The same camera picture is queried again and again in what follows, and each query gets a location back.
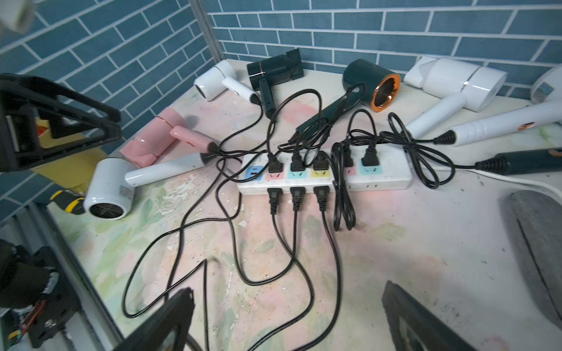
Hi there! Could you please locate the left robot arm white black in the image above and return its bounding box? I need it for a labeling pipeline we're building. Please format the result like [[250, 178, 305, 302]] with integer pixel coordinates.
[[1, 74, 121, 350]]

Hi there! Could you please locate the dark green slim hair dryer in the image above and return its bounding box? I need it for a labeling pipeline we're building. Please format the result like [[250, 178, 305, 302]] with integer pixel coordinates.
[[247, 48, 304, 118]]

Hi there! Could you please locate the dark teal round hair dryer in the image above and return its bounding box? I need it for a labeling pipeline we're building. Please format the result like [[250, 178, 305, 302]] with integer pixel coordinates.
[[475, 148, 561, 176]]

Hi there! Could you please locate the black cable of boxy white dryer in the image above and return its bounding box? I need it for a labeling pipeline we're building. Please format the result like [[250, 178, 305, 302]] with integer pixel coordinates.
[[328, 109, 381, 232]]

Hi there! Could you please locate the pink hair dryer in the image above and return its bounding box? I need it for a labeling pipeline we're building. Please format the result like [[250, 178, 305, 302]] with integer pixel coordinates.
[[120, 107, 220, 168]]

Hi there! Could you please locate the black yellow utility knife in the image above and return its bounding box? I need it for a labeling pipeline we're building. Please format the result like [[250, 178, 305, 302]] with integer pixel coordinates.
[[50, 190, 85, 215]]

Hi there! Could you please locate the grey oval pad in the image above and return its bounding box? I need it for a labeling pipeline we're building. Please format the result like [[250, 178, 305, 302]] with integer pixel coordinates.
[[501, 190, 561, 328]]

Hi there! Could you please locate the white multicolour power strip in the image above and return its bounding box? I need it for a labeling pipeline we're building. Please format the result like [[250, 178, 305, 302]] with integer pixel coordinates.
[[238, 145, 413, 195]]

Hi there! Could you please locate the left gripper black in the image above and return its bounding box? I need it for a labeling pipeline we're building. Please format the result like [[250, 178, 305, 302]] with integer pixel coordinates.
[[1, 73, 121, 173]]

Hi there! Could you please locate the dark green boxy hair dryer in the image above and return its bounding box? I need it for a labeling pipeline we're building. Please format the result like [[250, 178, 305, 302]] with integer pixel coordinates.
[[288, 58, 401, 145]]

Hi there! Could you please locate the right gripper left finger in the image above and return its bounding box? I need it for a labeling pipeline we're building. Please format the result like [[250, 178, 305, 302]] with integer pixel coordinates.
[[114, 288, 195, 351]]

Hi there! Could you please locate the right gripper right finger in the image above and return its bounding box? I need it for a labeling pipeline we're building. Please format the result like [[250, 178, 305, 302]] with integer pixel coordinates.
[[382, 281, 474, 350]]

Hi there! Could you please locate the white boxy hair dryer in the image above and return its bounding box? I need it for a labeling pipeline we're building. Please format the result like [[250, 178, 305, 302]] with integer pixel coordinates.
[[404, 56, 508, 139]]

